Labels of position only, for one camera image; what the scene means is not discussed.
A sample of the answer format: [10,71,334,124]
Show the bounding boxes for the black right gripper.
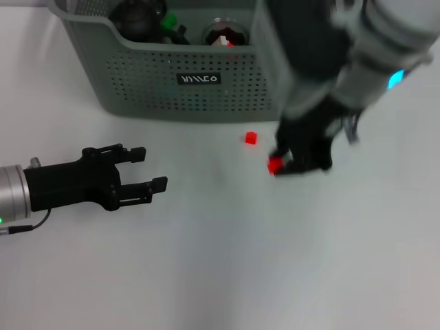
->
[269,94,347,179]

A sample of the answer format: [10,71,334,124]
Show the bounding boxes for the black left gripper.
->
[23,143,168,212]

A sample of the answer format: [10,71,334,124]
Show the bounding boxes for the green rectangular building brick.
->
[159,12,179,31]

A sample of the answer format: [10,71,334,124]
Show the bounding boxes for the grey perforated storage basket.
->
[51,0,286,124]

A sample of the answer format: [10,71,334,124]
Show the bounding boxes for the black round teapot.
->
[109,0,168,43]

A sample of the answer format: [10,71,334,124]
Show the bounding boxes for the right wrist camera housing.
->
[256,0,353,120]

